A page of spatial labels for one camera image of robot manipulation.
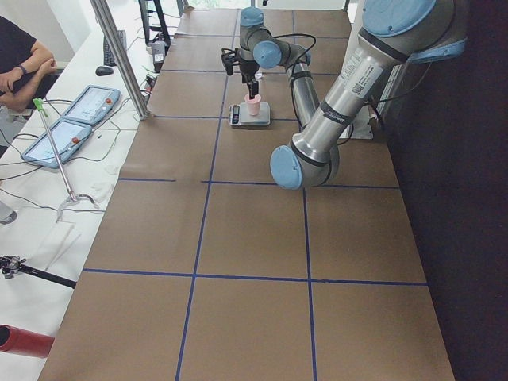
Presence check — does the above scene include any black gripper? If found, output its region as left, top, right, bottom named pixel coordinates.
left=238, top=60, right=259, bottom=98

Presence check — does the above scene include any pink plastic cup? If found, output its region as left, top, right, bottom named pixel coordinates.
left=244, top=94, right=261, bottom=116

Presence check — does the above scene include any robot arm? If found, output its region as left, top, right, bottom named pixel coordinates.
left=236, top=1, right=469, bottom=190

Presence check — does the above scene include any silver electronic kitchen scale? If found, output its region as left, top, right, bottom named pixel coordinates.
left=228, top=102, right=271, bottom=129

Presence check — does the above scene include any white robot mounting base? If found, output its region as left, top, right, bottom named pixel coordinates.
left=342, top=1, right=374, bottom=140

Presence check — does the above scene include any black keyboard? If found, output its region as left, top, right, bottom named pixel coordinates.
left=103, top=29, right=127, bottom=67

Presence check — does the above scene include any black computer mouse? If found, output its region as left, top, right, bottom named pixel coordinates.
left=95, top=66, right=114, bottom=76

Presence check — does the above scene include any upper blue teach pendant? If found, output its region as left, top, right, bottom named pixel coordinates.
left=61, top=85, right=121, bottom=126

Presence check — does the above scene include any blue teach pendant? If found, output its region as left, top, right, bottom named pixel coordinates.
left=21, top=119, right=92, bottom=169
left=61, top=85, right=121, bottom=126

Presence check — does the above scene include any lower blue teach pendant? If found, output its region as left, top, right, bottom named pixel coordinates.
left=21, top=119, right=92, bottom=169

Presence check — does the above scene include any brown paper table cover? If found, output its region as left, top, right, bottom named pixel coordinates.
left=40, top=10, right=453, bottom=380

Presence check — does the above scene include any metal reacher grabber tool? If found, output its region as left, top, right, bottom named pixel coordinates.
left=33, top=98, right=99, bottom=222

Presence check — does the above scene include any person in black shirt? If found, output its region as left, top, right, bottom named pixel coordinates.
left=1, top=17, right=58, bottom=112

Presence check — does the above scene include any black tripod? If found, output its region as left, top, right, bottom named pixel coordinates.
left=1, top=256, right=77, bottom=289

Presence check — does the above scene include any red cylinder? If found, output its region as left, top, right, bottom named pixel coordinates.
left=1, top=325, right=55, bottom=358

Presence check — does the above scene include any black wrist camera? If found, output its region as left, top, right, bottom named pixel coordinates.
left=221, top=48, right=241, bottom=76

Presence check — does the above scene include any aluminium frame post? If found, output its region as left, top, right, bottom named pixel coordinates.
left=90, top=0, right=150, bottom=121

